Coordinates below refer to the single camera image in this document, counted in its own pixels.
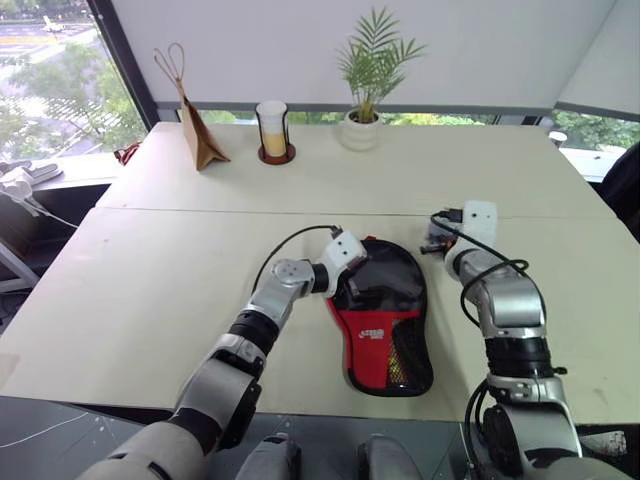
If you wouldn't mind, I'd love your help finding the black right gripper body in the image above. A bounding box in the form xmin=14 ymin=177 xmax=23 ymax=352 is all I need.
xmin=429 ymin=219 xmax=464 ymax=252

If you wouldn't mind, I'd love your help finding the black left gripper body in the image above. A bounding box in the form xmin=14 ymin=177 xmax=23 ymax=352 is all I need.
xmin=346 ymin=256 xmax=375 ymax=298

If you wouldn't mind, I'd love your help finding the red black paddle case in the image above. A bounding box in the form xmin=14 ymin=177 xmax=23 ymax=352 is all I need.
xmin=324 ymin=236 xmax=435 ymax=399

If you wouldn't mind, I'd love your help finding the white ribbed plant pot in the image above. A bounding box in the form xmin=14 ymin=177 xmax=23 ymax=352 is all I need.
xmin=340 ymin=109 xmax=384 ymax=151

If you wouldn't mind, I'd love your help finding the green palm plant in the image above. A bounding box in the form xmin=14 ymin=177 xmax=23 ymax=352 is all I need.
xmin=335 ymin=5 xmax=429 ymax=124

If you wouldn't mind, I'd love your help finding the black chair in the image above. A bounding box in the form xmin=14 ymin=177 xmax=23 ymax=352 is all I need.
xmin=597 ymin=142 xmax=640 ymax=226

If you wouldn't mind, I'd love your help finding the brown paper bag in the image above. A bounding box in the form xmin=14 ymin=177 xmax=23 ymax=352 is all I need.
xmin=153 ymin=42 xmax=232 ymax=172

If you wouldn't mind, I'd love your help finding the red black object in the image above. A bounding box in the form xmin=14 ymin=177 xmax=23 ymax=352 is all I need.
xmin=113 ymin=142 xmax=144 ymax=166

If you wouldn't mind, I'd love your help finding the white crumpled object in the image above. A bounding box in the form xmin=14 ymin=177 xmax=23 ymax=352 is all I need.
xmin=579 ymin=429 xmax=629 ymax=459

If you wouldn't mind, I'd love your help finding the white slipper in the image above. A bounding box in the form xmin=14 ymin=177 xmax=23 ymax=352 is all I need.
xmin=0 ymin=159 xmax=66 ymax=189

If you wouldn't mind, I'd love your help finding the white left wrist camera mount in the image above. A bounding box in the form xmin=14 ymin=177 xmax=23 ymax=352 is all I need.
xmin=319 ymin=238 xmax=367 ymax=295

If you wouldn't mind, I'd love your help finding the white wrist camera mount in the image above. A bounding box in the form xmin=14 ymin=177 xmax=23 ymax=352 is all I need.
xmin=460 ymin=199 xmax=500 ymax=250
xmin=319 ymin=238 xmax=367 ymax=295

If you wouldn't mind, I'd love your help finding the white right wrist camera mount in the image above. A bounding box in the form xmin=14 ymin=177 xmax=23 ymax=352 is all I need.
xmin=460 ymin=199 xmax=500 ymax=250

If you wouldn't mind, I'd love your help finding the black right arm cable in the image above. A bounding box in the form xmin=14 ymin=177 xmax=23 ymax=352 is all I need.
xmin=430 ymin=209 xmax=531 ymax=329

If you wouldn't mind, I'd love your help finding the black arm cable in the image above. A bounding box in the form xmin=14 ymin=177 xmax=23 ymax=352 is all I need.
xmin=252 ymin=224 xmax=344 ymax=301
xmin=430 ymin=209 xmax=531 ymax=329

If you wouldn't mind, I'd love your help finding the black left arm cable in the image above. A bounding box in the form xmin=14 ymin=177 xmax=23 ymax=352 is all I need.
xmin=252 ymin=224 xmax=344 ymax=301

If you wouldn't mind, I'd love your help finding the black window frame post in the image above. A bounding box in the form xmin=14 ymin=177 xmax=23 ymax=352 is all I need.
xmin=87 ymin=0 xmax=157 ymax=131

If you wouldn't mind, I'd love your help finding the white charger with cable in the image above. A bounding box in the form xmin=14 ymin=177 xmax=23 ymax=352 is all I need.
xmin=0 ymin=179 xmax=81 ymax=231

